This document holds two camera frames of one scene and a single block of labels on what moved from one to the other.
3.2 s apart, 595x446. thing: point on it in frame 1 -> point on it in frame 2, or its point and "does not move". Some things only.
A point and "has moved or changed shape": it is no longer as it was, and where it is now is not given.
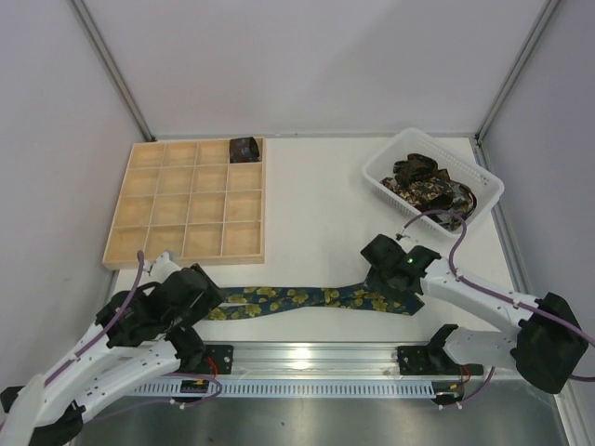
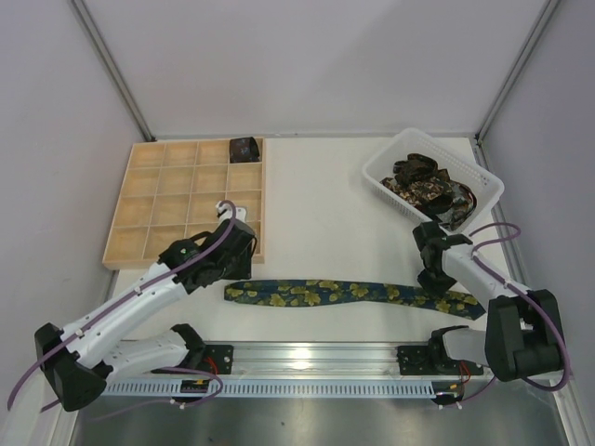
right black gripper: [378, 272] -> [429, 237]
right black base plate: [426, 360] does not move
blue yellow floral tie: [378, 297] has moved or changed shape
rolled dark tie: [244, 150] does not move
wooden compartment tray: [202, 200] does not move
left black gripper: [204, 295] -> [243, 246]
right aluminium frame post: [485, 124] does not move
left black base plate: [218, 360] does not move
